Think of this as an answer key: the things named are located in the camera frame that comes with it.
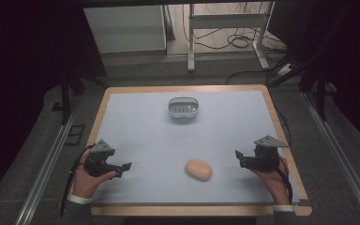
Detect black floor cables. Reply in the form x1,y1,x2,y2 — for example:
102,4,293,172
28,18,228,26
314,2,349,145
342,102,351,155
181,2,294,86

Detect aluminium floor rail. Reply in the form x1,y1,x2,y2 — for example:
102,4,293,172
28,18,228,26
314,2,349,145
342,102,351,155
13,107,81,225
302,91,360,225

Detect white metal stand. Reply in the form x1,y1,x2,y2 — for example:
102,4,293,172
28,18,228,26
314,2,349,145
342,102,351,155
187,1,277,73

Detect black stand leg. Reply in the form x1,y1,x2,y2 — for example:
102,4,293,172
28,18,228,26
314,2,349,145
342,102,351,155
59,73,73,126

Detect person's left hand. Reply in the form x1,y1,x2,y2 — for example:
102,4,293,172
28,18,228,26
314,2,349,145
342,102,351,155
72,152,117,199

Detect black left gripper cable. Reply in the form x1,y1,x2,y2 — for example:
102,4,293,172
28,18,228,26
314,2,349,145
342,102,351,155
59,143,97,218

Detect grey cabinet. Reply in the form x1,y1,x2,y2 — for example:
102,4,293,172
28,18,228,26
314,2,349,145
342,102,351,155
83,4,168,54

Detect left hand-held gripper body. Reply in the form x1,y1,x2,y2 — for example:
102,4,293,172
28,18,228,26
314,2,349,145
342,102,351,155
83,139,124,178

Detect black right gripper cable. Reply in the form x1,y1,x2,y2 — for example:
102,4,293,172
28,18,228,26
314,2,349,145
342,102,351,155
274,156,294,204

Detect white table mat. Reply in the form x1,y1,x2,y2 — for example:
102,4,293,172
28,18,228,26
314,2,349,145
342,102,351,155
92,90,301,204

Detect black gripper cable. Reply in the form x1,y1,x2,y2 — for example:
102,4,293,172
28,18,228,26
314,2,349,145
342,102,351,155
59,143,97,218
274,156,294,204

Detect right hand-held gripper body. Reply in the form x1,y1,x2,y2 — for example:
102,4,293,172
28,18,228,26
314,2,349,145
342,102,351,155
239,134,290,173

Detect person's right hand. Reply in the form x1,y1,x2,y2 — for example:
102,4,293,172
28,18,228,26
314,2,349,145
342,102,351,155
251,155,293,206

